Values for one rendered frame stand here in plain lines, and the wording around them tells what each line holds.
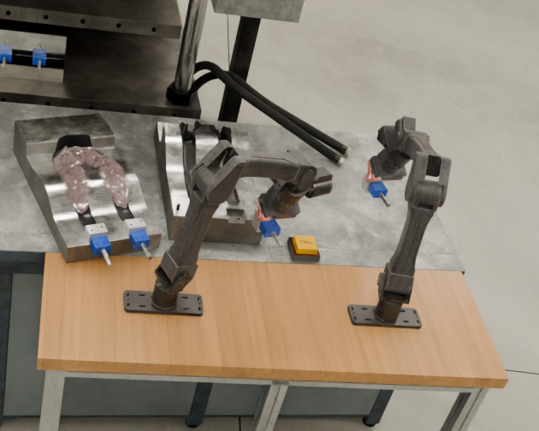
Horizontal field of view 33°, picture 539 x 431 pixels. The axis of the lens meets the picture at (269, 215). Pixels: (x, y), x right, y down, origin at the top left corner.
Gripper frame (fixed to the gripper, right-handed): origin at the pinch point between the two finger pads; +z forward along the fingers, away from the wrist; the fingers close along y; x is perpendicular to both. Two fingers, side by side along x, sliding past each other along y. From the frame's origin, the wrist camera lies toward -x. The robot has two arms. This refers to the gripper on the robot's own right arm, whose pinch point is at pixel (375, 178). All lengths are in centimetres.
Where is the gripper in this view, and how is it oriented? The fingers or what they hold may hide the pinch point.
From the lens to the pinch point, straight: 272.7
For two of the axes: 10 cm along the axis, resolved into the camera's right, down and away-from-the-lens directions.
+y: -9.2, 0.4, -3.9
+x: 1.8, 9.3, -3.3
